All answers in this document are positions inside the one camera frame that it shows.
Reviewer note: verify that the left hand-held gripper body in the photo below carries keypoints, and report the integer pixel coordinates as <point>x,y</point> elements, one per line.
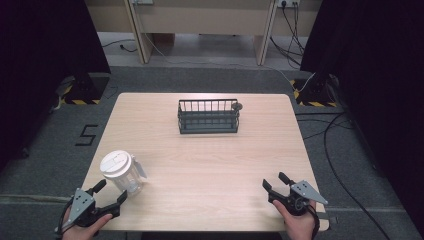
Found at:
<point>81,206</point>

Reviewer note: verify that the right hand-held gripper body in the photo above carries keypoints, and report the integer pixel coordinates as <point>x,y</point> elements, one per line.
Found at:
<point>297,197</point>

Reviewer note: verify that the clear jar with white lid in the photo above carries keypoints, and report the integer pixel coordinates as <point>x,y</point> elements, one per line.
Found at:
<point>122,172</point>

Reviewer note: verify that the person's left hand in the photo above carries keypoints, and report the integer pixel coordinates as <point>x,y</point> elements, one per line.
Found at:
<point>87,229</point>

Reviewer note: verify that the person's right hand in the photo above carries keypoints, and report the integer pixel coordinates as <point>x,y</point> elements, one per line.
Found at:
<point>296,223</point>

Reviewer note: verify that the wooden table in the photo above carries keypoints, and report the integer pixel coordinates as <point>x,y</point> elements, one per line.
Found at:
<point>203,166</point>

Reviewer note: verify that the black stand base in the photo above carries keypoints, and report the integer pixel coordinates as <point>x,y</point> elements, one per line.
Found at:
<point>87,89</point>
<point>313,93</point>

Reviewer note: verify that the black curtain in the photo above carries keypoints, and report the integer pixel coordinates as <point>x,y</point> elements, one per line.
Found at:
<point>43,66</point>
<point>376,83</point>

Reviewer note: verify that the beige desk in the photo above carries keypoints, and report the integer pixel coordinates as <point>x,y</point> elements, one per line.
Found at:
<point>203,20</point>

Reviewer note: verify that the white wall socket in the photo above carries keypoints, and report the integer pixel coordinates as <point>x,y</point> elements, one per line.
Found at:
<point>288,3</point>

